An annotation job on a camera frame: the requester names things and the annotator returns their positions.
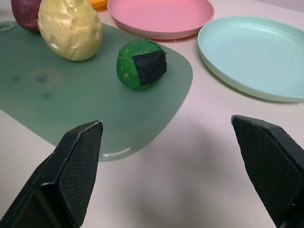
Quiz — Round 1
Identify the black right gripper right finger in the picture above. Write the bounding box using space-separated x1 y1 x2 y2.
230 114 304 228

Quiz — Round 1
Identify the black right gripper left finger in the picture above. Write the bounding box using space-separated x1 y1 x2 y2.
0 120 104 228

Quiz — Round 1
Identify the light green plate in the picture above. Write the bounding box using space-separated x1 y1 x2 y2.
197 16 304 103

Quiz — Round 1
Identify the green ball with black tape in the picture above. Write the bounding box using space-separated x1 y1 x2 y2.
116 38 168 91

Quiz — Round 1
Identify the yellow potato-shaped toy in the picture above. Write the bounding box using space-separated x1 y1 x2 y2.
37 0 103 62

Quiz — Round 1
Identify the dark red round toy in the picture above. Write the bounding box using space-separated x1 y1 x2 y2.
10 0 42 34

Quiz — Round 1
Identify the orange plate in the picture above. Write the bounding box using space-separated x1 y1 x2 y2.
89 0 109 10

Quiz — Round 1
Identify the pink plate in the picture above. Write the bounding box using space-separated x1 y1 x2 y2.
107 0 215 40

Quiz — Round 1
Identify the green cutting board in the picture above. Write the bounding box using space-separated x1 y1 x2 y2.
0 21 193 162

